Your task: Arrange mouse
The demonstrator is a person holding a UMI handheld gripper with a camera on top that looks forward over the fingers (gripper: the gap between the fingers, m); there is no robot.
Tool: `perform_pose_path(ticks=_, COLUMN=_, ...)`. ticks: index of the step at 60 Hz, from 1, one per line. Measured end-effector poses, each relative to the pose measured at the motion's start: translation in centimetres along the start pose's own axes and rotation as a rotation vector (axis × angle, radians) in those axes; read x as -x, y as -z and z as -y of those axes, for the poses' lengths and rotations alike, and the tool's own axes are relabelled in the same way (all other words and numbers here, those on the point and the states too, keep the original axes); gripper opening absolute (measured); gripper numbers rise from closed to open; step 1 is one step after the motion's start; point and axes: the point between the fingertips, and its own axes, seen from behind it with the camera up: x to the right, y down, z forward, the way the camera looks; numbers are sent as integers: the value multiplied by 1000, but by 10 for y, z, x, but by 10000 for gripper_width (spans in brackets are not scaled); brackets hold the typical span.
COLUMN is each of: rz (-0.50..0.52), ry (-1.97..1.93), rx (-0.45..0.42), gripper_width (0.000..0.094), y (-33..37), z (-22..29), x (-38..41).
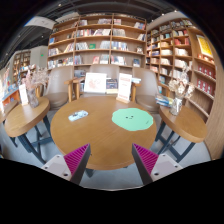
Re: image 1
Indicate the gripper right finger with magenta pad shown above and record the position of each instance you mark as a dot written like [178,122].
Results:
[152,166]

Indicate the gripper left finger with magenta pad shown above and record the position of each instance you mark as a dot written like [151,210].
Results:
[71,166]

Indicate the green mouse pad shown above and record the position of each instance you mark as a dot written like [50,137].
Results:
[132,119]

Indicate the round wooden centre table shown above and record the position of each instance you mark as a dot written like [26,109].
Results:
[111,145]

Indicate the round wooden table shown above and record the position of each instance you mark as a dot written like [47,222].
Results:
[23,118]
[187,124]
[111,145]

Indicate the round wooden right side table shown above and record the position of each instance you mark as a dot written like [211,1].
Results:
[187,124]

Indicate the stack of books on chair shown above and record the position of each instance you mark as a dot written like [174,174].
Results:
[163,100]

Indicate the beige armchair right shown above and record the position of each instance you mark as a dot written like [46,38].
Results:
[145,94]

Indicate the round wooden left side table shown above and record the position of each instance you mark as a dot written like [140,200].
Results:
[23,118]

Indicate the beige armchair left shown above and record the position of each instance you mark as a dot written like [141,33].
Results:
[60,86]

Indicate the glass vase with dried flowers right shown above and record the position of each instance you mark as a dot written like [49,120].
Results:
[182,89]

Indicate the white display sign board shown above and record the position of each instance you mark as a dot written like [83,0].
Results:
[95,82]

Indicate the red and white standing sign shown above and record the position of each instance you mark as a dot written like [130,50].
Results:
[124,87]

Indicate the dark book display stand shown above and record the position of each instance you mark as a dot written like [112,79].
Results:
[111,86]

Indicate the small white table sign left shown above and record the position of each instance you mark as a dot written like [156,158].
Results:
[23,94]

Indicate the vase with dried flowers left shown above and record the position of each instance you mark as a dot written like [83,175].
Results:
[32,81]

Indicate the distant wooden bookshelf left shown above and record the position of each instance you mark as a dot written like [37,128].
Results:
[21,64]

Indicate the wooden bookshelf right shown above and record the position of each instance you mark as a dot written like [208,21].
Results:
[173,43]

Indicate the large wooden bookshelf centre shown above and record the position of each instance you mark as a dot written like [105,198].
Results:
[98,38]

